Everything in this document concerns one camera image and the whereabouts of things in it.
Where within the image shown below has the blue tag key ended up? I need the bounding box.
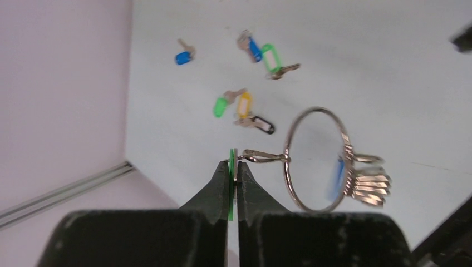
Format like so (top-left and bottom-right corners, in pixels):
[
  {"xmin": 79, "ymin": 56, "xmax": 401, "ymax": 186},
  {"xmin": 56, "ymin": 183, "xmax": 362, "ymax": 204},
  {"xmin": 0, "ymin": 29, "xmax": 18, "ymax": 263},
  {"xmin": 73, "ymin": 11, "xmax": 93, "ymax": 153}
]
[
  {"xmin": 237, "ymin": 30, "xmax": 263, "ymax": 63},
  {"xmin": 175, "ymin": 38, "xmax": 196, "ymax": 65},
  {"xmin": 327, "ymin": 157, "xmax": 345, "ymax": 202}
]

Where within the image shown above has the black tag key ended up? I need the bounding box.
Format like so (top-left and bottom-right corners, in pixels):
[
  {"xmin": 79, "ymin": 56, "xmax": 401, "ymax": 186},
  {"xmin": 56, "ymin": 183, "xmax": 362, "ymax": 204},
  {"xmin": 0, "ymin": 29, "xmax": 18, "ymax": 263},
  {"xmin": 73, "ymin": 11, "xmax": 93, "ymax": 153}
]
[{"xmin": 233, "ymin": 116, "xmax": 276, "ymax": 135}]

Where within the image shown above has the green tag key loose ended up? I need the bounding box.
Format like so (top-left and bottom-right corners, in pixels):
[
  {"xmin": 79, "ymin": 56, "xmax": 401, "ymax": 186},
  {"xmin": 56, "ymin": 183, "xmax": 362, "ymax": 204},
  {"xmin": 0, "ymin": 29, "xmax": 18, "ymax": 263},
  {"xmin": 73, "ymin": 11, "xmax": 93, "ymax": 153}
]
[{"xmin": 213, "ymin": 88, "xmax": 247, "ymax": 118}]

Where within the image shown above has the yellow tag key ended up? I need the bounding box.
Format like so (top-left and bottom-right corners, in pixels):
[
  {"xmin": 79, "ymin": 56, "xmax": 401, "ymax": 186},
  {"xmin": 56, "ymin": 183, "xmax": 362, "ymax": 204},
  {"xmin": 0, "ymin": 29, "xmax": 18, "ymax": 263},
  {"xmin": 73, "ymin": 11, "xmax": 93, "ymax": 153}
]
[{"xmin": 237, "ymin": 92, "xmax": 252, "ymax": 118}]

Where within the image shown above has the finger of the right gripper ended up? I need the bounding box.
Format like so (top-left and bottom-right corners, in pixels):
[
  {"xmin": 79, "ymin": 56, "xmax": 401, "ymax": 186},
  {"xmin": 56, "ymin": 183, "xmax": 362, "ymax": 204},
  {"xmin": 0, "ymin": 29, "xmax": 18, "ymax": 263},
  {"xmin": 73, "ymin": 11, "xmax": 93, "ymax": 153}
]
[{"xmin": 450, "ymin": 23, "xmax": 471, "ymax": 53}]

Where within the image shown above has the green outlined tag key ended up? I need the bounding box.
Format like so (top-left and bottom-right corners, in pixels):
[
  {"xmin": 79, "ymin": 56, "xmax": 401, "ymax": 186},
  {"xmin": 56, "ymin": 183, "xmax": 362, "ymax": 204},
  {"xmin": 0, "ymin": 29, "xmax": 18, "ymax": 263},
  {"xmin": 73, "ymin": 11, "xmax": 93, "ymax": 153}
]
[{"xmin": 261, "ymin": 43, "xmax": 301, "ymax": 80}]

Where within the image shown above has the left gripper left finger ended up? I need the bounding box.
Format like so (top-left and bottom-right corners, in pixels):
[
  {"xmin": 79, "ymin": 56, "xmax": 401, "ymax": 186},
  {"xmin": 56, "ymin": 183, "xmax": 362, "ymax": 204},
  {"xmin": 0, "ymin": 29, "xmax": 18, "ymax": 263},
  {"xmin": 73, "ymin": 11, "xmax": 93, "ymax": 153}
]
[{"xmin": 38, "ymin": 161, "xmax": 230, "ymax": 266}]

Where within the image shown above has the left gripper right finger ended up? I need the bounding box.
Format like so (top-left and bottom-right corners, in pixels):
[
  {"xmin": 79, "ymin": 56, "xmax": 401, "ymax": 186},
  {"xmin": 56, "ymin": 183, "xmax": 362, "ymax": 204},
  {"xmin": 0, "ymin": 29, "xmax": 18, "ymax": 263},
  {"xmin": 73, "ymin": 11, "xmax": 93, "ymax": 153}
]
[{"xmin": 237, "ymin": 162, "xmax": 416, "ymax": 266}]

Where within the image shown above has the large silver keyring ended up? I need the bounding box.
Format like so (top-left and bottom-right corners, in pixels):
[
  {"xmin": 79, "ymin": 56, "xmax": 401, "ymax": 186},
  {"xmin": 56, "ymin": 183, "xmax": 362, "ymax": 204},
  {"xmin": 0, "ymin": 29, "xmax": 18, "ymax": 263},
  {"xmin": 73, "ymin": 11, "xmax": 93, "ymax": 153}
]
[{"xmin": 283, "ymin": 107, "xmax": 392, "ymax": 215}]

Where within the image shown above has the left aluminium corner post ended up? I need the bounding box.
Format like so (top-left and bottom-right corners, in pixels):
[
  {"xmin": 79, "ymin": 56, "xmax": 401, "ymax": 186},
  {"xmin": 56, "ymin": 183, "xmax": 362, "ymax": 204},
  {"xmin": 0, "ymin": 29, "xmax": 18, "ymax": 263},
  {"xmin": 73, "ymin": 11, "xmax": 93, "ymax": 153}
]
[{"xmin": 1, "ymin": 161, "xmax": 136, "ymax": 230}]

